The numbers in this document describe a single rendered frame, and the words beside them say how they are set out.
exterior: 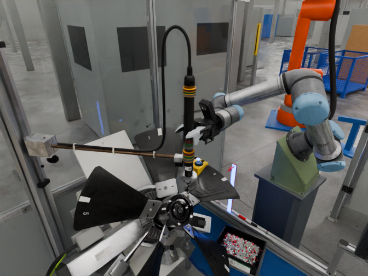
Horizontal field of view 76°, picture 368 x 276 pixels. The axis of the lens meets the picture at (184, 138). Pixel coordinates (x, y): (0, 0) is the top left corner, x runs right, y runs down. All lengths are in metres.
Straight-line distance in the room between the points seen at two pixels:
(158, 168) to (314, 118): 0.62
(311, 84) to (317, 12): 3.67
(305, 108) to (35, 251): 1.56
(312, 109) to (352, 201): 1.96
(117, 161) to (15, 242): 0.74
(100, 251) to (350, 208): 2.41
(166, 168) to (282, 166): 0.70
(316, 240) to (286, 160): 1.43
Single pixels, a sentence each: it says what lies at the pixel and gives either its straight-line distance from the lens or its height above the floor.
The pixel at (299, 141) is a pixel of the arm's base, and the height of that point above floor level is 1.27.
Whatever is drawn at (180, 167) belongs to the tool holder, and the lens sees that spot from 0.92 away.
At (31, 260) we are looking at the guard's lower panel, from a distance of 1.75.
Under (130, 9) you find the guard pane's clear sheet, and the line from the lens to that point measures 1.50.
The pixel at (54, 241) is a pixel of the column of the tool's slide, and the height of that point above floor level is 0.83.
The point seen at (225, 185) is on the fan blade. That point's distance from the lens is 1.16.
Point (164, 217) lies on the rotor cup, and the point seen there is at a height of 1.21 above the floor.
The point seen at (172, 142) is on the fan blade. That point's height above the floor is 1.39.
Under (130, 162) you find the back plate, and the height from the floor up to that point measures 1.24.
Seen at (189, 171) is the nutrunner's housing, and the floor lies 1.34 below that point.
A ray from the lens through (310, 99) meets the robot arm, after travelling 0.94.
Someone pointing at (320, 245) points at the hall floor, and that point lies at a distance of 2.69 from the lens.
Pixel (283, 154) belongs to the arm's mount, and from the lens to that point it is 1.38.
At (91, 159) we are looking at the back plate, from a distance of 1.13.
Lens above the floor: 1.88
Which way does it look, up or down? 28 degrees down
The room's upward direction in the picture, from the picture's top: straight up
